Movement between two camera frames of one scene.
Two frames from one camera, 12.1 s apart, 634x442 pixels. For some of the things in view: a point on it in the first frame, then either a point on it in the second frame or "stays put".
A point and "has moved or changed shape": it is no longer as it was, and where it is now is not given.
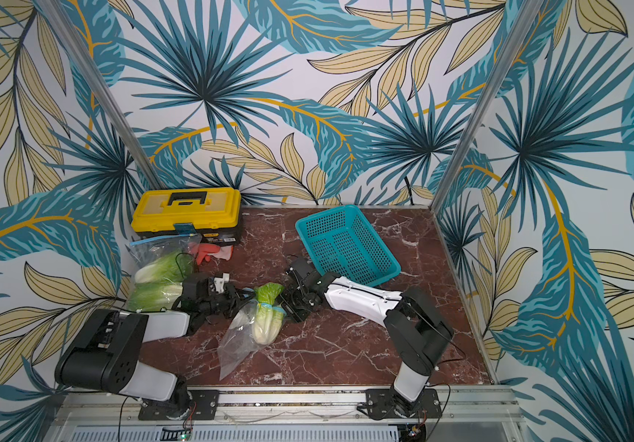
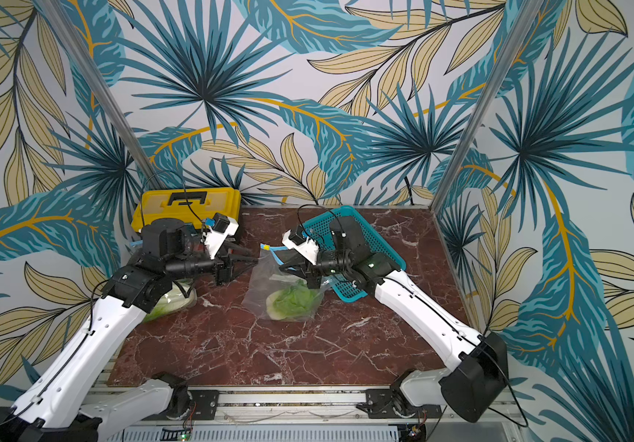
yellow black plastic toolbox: (215, 213) stays put
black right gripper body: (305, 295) -> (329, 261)
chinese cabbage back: (268, 319) has moved or changed shape
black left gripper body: (227, 303) -> (218, 268)
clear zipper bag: (252, 325) -> (281, 295)
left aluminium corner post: (102, 94) stays put
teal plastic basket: (344, 243) stays put
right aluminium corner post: (475, 129) stays put
